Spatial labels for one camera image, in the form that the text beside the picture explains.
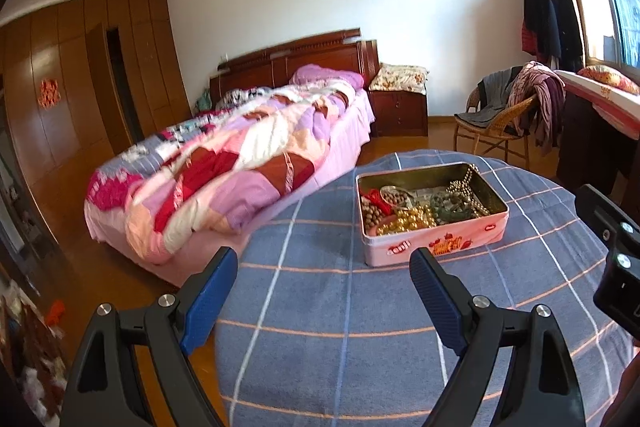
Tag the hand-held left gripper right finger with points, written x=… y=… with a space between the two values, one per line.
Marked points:
x=435 y=297

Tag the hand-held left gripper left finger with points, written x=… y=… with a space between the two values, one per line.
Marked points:
x=207 y=302

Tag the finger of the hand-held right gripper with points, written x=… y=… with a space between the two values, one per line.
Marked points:
x=617 y=297
x=600 y=212

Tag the pink tin box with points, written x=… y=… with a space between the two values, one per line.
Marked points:
x=480 y=232

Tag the red knot ornament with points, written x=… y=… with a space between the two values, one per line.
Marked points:
x=375 y=198

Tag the silver bangle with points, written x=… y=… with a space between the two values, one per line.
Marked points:
x=384 y=193

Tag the person's right forearm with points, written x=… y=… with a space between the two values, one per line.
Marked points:
x=627 y=392

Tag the dark wooden desk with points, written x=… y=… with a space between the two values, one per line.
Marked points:
x=585 y=147

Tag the pink white bedding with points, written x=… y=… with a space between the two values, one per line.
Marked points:
x=605 y=102

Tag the blue plaid tablecloth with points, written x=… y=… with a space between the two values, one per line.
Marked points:
x=325 y=307

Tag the purple pink garment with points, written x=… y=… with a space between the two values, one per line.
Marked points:
x=542 y=102

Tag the wicker chair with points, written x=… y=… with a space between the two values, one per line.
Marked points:
x=517 y=112

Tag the red floral cushion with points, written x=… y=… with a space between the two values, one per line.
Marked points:
x=610 y=78

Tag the pink patchwork quilt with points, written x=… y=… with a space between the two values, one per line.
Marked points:
x=225 y=157

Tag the orange cloth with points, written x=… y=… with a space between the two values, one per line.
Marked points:
x=56 y=312

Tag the grey garment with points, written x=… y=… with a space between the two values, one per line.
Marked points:
x=487 y=99

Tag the wooden nightstand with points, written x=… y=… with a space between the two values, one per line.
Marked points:
x=397 y=114

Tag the hanging dark coats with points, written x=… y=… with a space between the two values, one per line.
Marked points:
x=552 y=17

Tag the teal bag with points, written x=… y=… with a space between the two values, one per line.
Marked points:
x=202 y=101

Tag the floral pillow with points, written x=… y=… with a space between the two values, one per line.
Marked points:
x=400 y=78

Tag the wooden wardrobe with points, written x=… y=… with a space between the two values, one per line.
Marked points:
x=75 y=97

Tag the pink pillow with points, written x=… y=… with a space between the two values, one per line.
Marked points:
x=325 y=76

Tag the red paper decoration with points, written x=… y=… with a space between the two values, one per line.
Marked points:
x=50 y=93

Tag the wooden bed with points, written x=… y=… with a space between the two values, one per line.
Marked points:
x=310 y=52

